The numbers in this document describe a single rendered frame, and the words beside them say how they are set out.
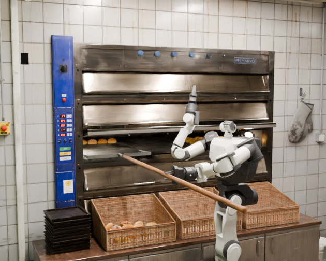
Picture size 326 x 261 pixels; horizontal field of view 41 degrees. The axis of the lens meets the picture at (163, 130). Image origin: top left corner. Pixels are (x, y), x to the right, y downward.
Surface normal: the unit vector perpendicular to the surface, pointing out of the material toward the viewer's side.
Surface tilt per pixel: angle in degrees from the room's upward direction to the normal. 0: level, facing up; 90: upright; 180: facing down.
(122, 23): 90
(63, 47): 90
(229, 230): 90
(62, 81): 90
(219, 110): 70
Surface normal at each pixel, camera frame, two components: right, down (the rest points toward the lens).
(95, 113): 0.38, -0.25
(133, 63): 0.40, 0.09
